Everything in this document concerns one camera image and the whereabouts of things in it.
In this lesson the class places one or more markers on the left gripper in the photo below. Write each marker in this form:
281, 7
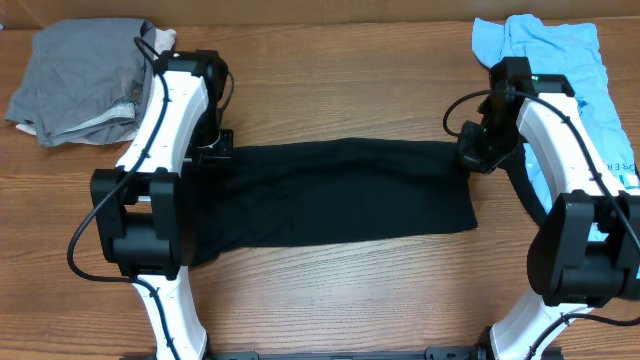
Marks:
226, 150

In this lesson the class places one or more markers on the light blue t-shirt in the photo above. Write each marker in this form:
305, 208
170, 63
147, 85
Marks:
574, 52

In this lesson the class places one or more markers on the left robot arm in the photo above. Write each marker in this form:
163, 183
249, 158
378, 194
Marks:
140, 206

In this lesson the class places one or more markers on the folded white garment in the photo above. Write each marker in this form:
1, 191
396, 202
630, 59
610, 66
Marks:
150, 75

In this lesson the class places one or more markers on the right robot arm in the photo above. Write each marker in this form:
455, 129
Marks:
586, 252

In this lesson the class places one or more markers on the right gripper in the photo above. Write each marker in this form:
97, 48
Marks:
470, 154

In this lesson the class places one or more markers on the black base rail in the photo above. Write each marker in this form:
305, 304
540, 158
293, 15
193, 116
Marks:
430, 353

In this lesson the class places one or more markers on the black t-shirt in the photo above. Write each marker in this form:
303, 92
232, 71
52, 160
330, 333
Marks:
318, 193

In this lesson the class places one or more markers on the folded grey shorts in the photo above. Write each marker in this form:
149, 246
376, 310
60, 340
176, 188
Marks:
80, 75

